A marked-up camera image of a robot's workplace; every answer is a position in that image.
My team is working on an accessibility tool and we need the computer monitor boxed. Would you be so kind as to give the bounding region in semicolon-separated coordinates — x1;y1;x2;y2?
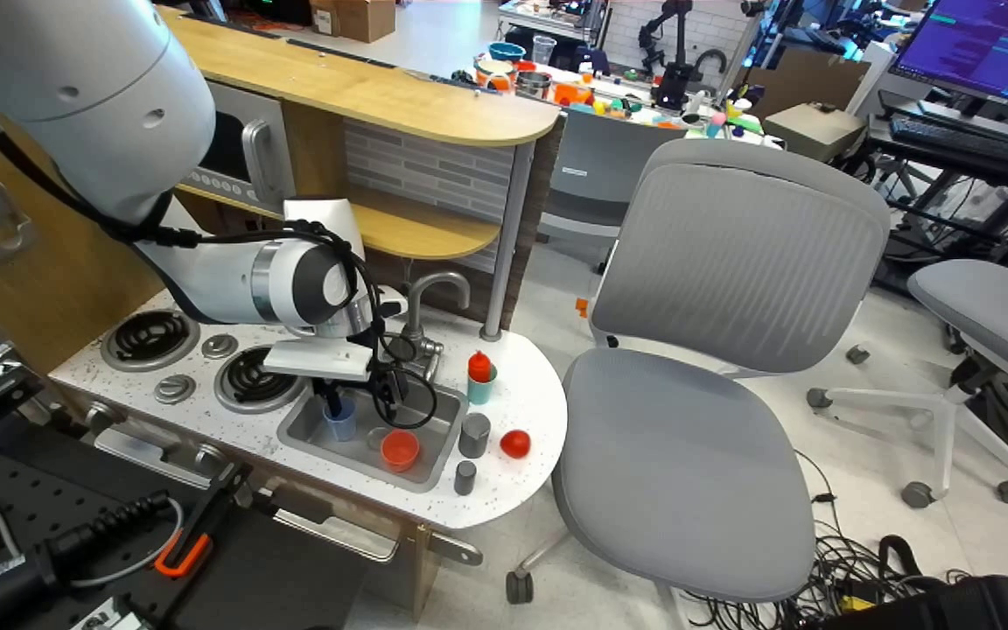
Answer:
896;0;1008;100

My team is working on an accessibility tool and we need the stainless steel sink basin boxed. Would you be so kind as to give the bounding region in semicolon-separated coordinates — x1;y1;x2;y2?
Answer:
279;379;467;494

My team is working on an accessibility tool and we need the orange handled clamp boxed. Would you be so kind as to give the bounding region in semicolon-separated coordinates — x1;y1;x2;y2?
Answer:
154;464;241;581

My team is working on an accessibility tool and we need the short gray shaker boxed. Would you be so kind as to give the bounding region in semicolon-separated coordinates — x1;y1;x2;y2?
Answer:
457;460;475;495

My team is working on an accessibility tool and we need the wooden play kitchen unit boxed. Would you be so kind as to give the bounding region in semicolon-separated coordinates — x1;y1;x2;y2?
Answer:
0;4;576;620

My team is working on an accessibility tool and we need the teal bottle with red cap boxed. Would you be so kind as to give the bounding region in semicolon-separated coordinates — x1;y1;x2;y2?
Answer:
467;350;497;402

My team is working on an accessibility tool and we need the toy microwave oven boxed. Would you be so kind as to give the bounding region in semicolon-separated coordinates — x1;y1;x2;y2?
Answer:
186;82;293;212

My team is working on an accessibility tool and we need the stove burner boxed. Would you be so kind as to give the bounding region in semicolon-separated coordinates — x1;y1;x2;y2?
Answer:
103;306;199;371
214;346;303;413

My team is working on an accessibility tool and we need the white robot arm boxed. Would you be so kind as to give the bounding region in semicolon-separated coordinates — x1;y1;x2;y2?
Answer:
0;0;384;386

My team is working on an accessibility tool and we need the front right stove burner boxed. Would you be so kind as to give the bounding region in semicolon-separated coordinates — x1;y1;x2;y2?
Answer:
214;346;303;413

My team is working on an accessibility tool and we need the tall gray shaker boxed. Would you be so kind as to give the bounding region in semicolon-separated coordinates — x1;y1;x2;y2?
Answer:
459;413;492;458

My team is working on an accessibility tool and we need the silver support pole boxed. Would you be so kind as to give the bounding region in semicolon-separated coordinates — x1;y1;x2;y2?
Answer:
479;144;537;339

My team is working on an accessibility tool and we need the silver stove knob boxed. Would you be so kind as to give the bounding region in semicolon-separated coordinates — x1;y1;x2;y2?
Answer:
154;374;196;407

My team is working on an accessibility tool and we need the silver toy faucet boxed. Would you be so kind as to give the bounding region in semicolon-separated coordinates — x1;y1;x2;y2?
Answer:
381;270;475;387

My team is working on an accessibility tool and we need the orange plastic cup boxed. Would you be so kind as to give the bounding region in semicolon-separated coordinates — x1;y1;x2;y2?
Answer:
380;431;424;473

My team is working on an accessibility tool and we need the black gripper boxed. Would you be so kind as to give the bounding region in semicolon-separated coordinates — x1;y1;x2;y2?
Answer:
329;282;410;381

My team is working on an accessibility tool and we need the cardboard box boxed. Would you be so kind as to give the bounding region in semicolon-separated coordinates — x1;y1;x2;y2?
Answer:
310;0;395;40

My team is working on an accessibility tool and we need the front left stove burner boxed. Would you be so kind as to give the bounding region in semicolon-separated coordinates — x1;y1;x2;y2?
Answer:
103;306;199;371

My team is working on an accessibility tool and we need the gray office chair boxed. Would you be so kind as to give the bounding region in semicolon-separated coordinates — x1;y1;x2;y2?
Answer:
807;257;1008;508
555;138;888;603

